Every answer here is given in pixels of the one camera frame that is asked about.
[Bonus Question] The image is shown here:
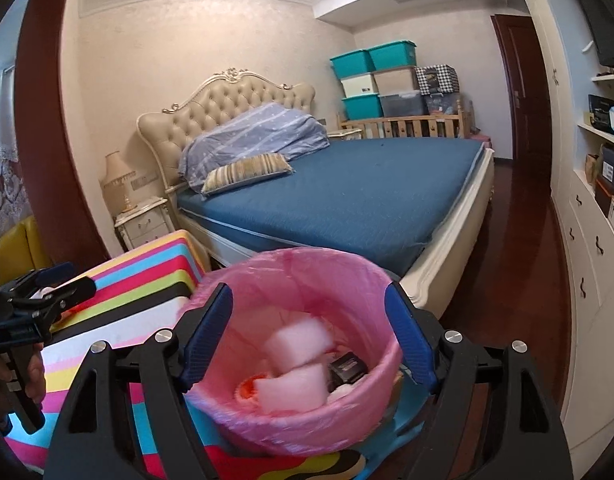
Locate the blue mattress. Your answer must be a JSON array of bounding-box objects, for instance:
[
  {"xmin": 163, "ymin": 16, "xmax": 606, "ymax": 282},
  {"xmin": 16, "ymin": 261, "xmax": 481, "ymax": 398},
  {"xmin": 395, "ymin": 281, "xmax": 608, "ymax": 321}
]
[{"xmin": 176, "ymin": 136, "xmax": 484, "ymax": 277}]

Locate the beige storage box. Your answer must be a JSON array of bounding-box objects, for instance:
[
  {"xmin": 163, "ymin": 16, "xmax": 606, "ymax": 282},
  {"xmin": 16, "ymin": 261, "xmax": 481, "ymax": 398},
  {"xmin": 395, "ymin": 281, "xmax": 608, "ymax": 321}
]
[
  {"xmin": 339, "ymin": 73, "xmax": 379, "ymax": 99},
  {"xmin": 373, "ymin": 66, "xmax": 419, "ymax": 96}
]

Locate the white foam block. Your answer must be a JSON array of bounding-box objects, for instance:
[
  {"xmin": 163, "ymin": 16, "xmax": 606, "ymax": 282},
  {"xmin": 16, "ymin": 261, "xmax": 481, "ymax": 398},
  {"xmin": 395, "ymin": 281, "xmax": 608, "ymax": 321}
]
[{"xmin": 263, "ymin": 311, "xmax": 336, "ymax": 377}]

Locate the orange foam fruit net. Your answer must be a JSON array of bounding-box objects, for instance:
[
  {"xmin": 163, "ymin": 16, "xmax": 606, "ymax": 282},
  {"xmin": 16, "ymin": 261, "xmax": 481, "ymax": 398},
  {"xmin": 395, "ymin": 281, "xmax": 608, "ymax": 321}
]
[{"xmin": 235, "ymin": 371, "xmax": 264, "ymax": 402}]

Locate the orange and black box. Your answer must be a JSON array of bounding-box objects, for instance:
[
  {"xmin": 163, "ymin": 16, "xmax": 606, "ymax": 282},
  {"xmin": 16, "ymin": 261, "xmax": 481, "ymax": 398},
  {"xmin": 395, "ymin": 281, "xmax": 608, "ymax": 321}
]
[{"xmin": 594, "ymin": 179, "xmax": 614, "ymax": 222}]

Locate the yellow leather armchair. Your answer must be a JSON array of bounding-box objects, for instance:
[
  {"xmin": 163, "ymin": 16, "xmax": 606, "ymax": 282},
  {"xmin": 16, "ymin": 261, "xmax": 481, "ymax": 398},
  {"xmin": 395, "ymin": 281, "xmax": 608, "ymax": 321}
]
[{"xmin": 0, "ymin": 216, "xmax": 54, "ymax": 287}]

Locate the white foam piece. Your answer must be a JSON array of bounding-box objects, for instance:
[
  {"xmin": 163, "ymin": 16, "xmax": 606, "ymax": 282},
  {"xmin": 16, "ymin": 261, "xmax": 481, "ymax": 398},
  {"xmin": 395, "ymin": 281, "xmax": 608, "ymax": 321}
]
[{"xmin": 253, "ymin": 361, "xmax": 329, "ymax": 415}]

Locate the brown wooden door frame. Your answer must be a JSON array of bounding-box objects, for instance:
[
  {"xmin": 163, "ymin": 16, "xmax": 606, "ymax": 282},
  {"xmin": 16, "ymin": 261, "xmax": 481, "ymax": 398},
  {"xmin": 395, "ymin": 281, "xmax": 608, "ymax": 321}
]
[{"xmin": 16, "ymin": 0, "xmax": 112, "ymax": 281}]

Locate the beige table lamp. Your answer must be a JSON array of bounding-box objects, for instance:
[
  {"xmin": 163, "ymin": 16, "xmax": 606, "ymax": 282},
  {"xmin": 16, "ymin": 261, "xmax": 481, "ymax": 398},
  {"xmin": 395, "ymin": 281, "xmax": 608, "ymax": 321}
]
[{"xmin": 98, "ymin": 151, "xmax": 139, "ymax": 214}]

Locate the person's left hand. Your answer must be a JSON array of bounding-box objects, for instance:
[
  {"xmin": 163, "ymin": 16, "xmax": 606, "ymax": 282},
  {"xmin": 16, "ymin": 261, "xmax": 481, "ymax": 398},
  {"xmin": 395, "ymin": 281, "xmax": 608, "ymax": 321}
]
[{"xmin": 0, "ymin": 348, "xmax": 46, "ymax": 420}]

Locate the light blue plastic base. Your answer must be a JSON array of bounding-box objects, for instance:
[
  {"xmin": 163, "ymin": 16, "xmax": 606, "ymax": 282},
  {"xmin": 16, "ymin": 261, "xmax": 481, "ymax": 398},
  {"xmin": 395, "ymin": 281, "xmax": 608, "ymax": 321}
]
[{"xmin": 376, "ymin": 399, "xmax": 430, "ymax": 443}]

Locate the cream tufted bed frame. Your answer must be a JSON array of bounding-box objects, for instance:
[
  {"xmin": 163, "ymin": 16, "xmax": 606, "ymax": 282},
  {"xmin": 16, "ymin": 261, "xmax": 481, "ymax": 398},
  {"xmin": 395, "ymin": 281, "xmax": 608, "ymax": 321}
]
[{"xmin": 136, "ymin": 66, "xmax": 496, "ymax": 322}]

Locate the lace patterned curtain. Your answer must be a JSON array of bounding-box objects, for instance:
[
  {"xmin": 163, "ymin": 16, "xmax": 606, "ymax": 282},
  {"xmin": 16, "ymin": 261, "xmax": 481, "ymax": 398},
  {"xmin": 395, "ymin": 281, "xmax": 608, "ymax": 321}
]
[{"xmin": 0, "ymin": 62, "xmax": 35, "ymax": 233}]

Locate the grey clear storage box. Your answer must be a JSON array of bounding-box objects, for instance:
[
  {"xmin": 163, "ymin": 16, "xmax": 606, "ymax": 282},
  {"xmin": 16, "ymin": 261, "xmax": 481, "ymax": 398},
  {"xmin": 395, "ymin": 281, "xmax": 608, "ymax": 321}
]
[{"xmin": 378, "ymin": 90, "xmax": 426, "ymax": 118}]

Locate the cream nightstand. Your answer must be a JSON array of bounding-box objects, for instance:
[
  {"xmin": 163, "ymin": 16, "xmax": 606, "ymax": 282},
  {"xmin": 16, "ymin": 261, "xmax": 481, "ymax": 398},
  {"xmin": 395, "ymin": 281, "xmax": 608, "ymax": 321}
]
[{"xmin": 114, "ymin": 196, "xmax": 169, "ymax": 252}]

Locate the houndstooth fabric bag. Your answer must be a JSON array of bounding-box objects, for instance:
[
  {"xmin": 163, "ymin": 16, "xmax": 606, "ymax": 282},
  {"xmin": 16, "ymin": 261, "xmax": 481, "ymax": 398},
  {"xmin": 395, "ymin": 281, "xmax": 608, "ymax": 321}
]
[{"xmin": 415, "ymin": 64, "xmax": 461, "ymax": 96}]

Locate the light blue duvet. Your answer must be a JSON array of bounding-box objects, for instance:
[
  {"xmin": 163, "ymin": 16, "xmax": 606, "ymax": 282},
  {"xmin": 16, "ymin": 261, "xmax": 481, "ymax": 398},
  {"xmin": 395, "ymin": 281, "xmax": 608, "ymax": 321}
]
[{"xmin": 178, "ymin": 102, "xmax": 332, "ymax": 194}]

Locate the teal storage box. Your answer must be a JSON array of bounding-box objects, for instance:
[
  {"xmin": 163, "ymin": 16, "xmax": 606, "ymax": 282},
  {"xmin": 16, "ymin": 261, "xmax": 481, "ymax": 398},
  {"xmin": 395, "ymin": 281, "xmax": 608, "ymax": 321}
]
[
  {"xmin": 330, "ymin": 49, "xmax": 377, "ymax": 79},
  {"xmin": 342, "ymin": 93, "xmax": 384, "ymax": 119},
  {"xmin": 368, "ymin": 41, "xmax": 419, "ymax": 69}
]

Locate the white built-in cabinet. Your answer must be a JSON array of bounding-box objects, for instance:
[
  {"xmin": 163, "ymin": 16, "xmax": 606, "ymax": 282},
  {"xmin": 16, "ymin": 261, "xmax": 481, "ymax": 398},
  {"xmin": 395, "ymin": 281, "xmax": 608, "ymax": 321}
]
[{"xmin": 511, "ymin": 0, "xmax": 614, "ymax": 453}]

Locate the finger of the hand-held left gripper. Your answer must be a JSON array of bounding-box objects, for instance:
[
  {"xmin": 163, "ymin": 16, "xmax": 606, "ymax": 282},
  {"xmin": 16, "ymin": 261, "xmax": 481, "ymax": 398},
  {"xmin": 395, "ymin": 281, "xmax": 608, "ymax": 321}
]
[
  {"xmin": 0, "ymin": 261, "xmax": 74, "ymax": 307},
  {"xmin": 14, "ymin": 277, "xmax": 97, "ymax": 332}
]

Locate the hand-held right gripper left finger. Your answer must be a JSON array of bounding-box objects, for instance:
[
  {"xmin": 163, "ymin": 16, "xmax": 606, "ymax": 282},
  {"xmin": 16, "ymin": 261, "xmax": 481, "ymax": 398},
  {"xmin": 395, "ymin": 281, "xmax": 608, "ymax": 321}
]
[{"xmin": 46, "ymin": 282, "xmax": 235, "ymax": 480}]

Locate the bin with pink bag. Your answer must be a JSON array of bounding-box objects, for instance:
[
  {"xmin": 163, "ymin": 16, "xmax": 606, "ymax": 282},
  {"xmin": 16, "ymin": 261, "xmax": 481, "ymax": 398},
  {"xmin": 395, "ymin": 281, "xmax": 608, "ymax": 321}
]
[{"xmin": 178, "ymin": 247, "xmax": 407, "ymax": 457}]

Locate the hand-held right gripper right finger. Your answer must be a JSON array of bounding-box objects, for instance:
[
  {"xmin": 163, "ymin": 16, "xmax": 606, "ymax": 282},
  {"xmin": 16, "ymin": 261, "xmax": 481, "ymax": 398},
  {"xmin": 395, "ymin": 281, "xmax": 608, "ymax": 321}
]
[{"xmin": 384, "ymin": 280, "xmax": 574, "ymax": 480}]

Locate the black cardboard box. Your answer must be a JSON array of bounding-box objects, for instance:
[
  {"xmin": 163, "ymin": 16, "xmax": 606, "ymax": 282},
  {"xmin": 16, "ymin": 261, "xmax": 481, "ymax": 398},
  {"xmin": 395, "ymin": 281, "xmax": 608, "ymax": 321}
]
[{"xmin": 328, "ymin": 351, "xmax": 369, "ymax": 392}]

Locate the dark wooden door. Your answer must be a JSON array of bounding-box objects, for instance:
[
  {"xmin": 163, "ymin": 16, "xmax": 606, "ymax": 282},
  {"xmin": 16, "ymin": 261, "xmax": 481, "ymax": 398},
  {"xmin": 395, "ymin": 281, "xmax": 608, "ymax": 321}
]
[{"xmin": 490, "ymin": 13, "xmax": 538, "ymax": 162}]

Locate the striped beige pillow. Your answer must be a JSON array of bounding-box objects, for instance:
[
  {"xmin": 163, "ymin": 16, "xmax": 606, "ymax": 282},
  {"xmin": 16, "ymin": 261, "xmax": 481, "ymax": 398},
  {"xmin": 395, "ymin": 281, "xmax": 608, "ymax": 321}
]
[{"xmin": 201, "ymin": 153, "xmax": 295, "ymax": 196}]

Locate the black flat television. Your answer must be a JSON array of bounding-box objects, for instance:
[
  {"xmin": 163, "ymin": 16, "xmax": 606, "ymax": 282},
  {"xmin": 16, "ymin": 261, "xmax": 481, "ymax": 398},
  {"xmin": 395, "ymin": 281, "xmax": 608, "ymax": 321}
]
[{"xmin": 571, "ymin": 0, "xmax": 614, "ymax": 69}]

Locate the striped colourful tablecloth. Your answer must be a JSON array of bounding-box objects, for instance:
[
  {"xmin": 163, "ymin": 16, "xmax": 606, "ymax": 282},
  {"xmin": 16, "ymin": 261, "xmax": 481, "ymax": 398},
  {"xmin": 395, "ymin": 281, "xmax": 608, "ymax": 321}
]
[{"xmin": 1, "ymin": 229, "xmax": 210, "ymax": 480}]

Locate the black box on shelf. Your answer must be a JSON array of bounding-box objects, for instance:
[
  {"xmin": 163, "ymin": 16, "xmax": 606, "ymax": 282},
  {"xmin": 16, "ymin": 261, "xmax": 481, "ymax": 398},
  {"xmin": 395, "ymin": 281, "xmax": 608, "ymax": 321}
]
[{"xmin": 588, "ymin": 93, "xmax": 614, "ymax": 129}]

